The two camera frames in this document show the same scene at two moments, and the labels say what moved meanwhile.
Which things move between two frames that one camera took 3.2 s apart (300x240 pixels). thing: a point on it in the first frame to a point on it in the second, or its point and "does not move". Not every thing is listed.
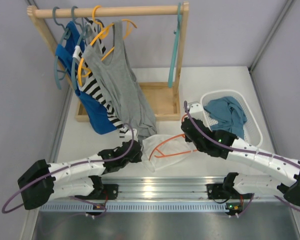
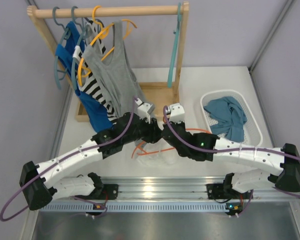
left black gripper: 134,152 to 153,132
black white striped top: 92,38 does not move
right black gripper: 187,139 to 183,124
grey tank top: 109,61 does not move
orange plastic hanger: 162,155 to 142,153
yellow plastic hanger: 102,33 does not move
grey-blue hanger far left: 65,35 does not move
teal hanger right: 176,32 does not move
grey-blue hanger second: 76,48 does not move
